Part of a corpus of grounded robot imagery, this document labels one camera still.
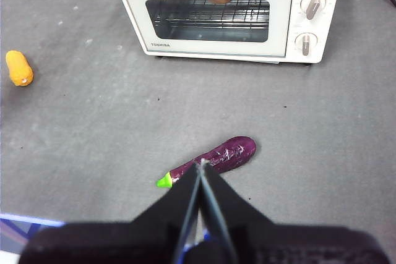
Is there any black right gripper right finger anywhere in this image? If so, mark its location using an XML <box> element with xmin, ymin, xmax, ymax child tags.
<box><xmin>200</xmin><ymin>160</ymin><xmax>390</xmax><ymax>264</ymax></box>

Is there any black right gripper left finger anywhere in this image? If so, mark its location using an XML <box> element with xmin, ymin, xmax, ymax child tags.
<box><xmin>20</xmin><ymin>162</ymin><xmax>204</xmax><ymax>264</ymax></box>

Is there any oven door with beige handle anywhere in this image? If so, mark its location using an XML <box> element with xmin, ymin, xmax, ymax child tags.
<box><xmin>118</xmin><ymin>0</ymin><xmax>295</xmax><ymax>57</ymax></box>

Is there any beige oven knob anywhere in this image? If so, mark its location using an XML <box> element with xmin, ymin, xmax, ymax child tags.
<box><xmin>300</xmin><ymin>0</ymin><xmax>327</xmax><ymax>20</ymax></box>
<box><xmin>295</xmin><ymin>32</ymin><xmax>319</xmax><ymax>57</ymax></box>

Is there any purple eggplant with green stem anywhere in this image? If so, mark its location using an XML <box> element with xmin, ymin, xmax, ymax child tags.
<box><xmin>156</xmin><ymin>135</ymin><xmax>257</xmax><ymax>188</ymax></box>

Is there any yellow corn cob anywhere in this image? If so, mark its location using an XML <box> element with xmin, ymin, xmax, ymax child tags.
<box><xmin>5</xmin><ymin>49</ymin><xmax>34</xmax><ymax>87</ymax></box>

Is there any metal wire oven rack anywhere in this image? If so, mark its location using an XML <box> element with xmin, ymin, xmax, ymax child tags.
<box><xmin>154</xmin><ymin>0</ymin><xmax>269</xmax><ymax>32</ymax></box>

